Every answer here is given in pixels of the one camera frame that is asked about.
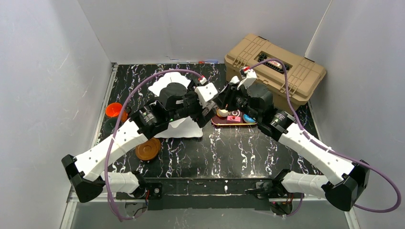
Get white three-tier cake stand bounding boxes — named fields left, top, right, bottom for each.
left=148, top=72, right=203, bottom=138

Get metal serving tongs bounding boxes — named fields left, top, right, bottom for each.
left=195, top=76, right=240, bottom=112

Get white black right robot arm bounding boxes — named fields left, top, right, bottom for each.
left=217, top=84, right=370, bottom=211

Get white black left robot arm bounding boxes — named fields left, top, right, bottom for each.
left=62, top=83, right=218, bottom=203

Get chocolate swirl roll cake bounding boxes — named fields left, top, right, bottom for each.
left=229, top=110, right=243, bottom=117

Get white coconut ball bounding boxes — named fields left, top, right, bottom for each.
left=216, top=109, right=229, bottom=117

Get pink rectangular cake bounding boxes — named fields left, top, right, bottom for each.
left=226, top=115, right=241, bottom=124

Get blue sprinkled donut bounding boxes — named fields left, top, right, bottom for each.
left=242, top=114, right=256, bottom=124

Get red blue screwdriver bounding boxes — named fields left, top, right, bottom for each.
left=198, top=60, right=219, bottom=64

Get brown round wooden lid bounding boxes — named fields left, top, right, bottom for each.
left=135, top=138, right=161, bottom=161

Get tan plastic toolbox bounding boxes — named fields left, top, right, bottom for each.
left=224, top=34, right=327, bottom=113

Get orange plastic cup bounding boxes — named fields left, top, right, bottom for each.
left=105, top=103, right=128, bottom=123

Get dark green cup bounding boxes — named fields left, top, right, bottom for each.
left=103, top=117, right=118, bottom=135

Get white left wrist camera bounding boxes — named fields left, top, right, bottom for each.
left=194, top=76, right=218, bottom=107

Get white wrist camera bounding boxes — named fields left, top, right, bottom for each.
left=194, top=76, right=218, bottom=107
left=237, top=67, right=257, bottom=90

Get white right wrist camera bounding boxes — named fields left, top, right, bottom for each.
left=237, top=67, right=257, bottom=90

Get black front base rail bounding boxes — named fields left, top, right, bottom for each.
left=146, top=177, right=287, bottom=210

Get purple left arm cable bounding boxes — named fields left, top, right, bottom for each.
left=104, top=69, right=208, bottom=222

